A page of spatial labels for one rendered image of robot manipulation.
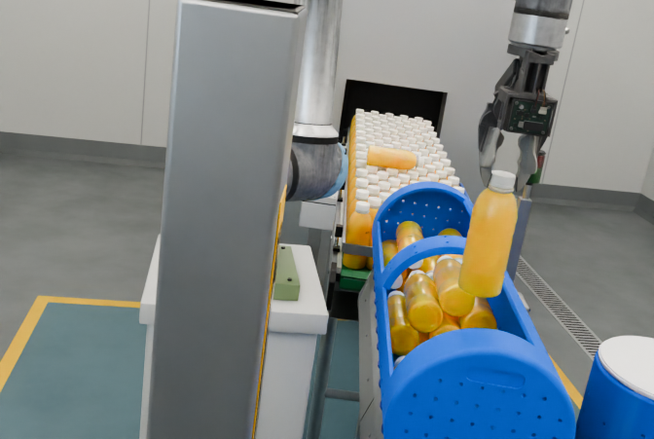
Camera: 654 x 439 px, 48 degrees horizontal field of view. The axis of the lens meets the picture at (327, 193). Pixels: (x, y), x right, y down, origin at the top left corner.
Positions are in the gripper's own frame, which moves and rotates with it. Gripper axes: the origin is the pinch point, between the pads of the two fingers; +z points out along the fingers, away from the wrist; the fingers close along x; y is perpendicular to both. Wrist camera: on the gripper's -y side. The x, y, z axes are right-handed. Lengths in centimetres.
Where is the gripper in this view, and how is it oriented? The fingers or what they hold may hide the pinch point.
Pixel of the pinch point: (501, 179)
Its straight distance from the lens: 114.2
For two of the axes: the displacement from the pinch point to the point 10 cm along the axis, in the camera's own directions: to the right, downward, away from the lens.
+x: 9.9, 1.4, 0.1
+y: -0.3, 2.8, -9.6
